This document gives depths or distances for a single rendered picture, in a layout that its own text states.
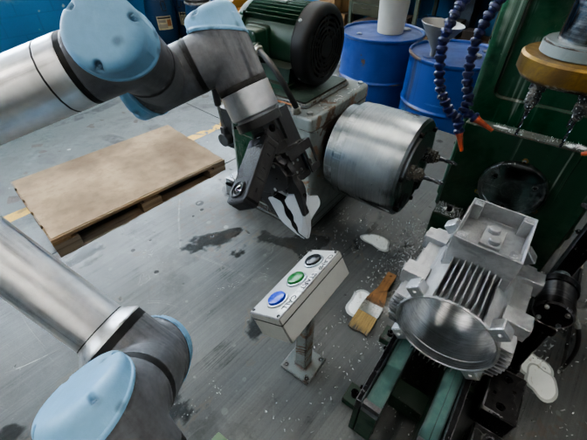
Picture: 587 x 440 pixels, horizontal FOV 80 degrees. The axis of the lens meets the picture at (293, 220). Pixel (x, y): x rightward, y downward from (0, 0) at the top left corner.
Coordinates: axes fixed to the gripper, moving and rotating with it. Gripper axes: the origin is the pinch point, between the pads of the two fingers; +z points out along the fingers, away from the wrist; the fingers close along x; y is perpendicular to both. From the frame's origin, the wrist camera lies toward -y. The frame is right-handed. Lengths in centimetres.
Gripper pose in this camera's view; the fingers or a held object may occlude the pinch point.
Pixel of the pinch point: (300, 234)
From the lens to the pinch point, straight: 58.3
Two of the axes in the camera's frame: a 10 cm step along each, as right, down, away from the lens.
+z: 4.0, 8.5, 3.5
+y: 6.0, -5.3, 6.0
